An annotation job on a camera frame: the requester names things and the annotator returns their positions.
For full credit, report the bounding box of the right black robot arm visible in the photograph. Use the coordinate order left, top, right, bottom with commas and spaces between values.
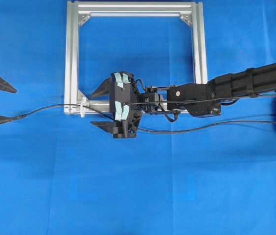
91, 63, 276, 139

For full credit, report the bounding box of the black wire with plug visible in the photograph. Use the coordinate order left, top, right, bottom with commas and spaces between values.
12, 104, 276, 134

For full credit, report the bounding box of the square aluminium extrusion frame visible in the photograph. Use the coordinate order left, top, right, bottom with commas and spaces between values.
64, 0, 208, 117

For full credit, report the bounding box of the right gripper black taped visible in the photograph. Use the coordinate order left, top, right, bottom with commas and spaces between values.
91, 71, 142, 139

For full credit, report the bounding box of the white string loop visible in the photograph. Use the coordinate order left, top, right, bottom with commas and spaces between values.
79, 97, 90, 118

